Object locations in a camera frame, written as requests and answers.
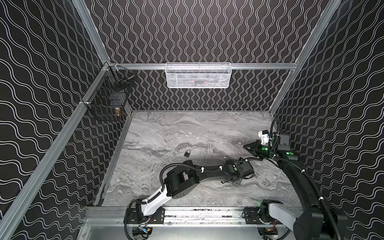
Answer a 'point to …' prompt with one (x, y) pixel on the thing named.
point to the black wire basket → (109, 99)
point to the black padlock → (187, 154)
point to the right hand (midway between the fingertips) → (245, 146)
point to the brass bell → (117, 111)
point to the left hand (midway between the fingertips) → (241, 182)
